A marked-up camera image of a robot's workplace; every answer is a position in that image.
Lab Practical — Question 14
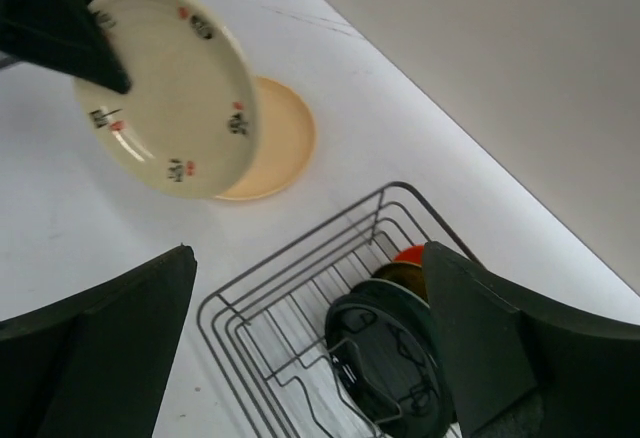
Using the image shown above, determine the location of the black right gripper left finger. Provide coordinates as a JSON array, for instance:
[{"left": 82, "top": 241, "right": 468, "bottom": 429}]
[{"left": 1, "top": 245, "right": 197, "bottom": 437}]

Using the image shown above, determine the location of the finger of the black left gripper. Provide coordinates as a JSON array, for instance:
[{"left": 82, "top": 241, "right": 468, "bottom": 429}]
[{"left": 1, "top": 0, "right": 131, "bottom": 94}]

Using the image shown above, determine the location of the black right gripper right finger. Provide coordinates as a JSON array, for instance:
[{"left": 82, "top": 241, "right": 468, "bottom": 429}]
[{"left": 423, "top": 242, "right": 639, "bottom": 437}]

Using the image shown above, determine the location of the black plate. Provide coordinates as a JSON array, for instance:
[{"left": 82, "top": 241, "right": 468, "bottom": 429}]
[{"left": 325, "top": 293, "right": 454, "bottom": 437}]

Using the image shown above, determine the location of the yellow patterned plate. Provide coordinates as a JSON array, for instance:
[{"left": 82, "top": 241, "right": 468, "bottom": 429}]
[{"left": 371, "top": 262, "right": 429, "bottom": 302}]

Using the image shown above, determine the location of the orange plate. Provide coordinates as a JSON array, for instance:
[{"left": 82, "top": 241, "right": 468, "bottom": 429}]
[{"left": 393, "top": 245, "right": 424, "bottom": 266}]

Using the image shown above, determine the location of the teal patterned plate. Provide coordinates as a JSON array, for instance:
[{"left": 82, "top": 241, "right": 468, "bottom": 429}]
[{"left": 350, "top": 278, "right": 440, "bottom": 358}]

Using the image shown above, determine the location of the cream plate with characters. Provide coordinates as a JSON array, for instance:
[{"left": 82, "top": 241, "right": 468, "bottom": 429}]
[{"left": 74, "top": 0, "right": 260, "bottom": 199}]

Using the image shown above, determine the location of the large beige plate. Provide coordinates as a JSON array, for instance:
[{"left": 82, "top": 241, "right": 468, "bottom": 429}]
[{"left": 219, "top": 76, "right": 316, "bottom": 201}]

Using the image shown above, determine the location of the grey wire dish rack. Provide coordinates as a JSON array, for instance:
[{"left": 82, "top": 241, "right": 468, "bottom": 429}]
[{"left": 197, "top": 181, "right": 471, "bottom": 437}]

